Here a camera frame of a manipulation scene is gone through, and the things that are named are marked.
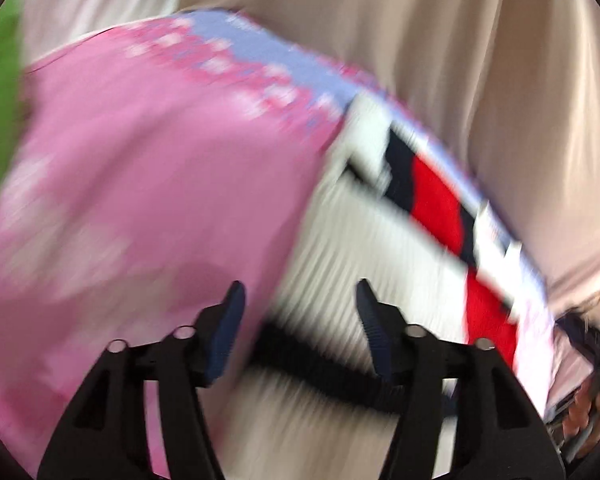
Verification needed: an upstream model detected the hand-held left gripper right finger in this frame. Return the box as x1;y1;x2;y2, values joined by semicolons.
355;279;567;480

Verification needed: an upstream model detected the pink and lavender patterned garment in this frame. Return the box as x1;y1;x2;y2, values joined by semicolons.
0;7;556;480

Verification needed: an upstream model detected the green cloth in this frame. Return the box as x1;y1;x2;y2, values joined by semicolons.
0;0;27;223

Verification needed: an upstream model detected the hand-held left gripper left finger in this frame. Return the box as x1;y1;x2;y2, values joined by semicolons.
37;280;248;480

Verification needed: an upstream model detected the person's right hand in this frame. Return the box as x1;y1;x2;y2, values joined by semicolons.
562;385;600;448

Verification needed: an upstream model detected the white ribbed red-black striped garment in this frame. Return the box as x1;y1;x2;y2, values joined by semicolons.
207;92;556;480

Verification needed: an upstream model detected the beige bed sheet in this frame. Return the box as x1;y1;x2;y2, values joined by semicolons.
17;0;600;321

